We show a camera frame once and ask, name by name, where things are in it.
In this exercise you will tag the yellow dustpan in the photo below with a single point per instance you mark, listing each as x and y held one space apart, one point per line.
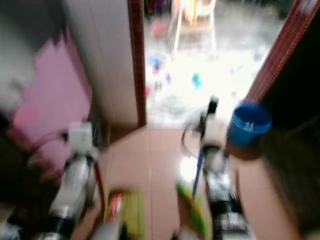
130 212

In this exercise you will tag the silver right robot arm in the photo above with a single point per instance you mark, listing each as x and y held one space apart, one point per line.
225 195

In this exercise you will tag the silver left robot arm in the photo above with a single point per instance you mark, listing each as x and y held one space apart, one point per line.
72 190

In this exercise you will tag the teal water bottle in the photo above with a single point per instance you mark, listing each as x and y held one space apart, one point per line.
197 81

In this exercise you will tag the blue plastic bucket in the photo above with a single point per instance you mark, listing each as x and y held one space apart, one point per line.
249 124

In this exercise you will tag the white high chair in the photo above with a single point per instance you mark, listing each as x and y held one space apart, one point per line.
195 17

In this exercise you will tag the grey robot right leg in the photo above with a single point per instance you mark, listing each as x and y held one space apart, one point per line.
185 234

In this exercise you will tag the grey robot leg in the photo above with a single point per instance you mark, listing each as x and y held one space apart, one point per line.
185 234
107 231

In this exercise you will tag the grey robot left leg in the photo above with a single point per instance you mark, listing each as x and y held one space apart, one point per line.
107 231

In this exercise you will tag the pink cloth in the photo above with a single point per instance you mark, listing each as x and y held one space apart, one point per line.
52 100

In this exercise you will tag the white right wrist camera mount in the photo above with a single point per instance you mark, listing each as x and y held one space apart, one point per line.
215 134

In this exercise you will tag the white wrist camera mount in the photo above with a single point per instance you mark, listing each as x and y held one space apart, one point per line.
215 134
82 141

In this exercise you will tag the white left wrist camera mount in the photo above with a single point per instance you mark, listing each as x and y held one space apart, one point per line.
82 141

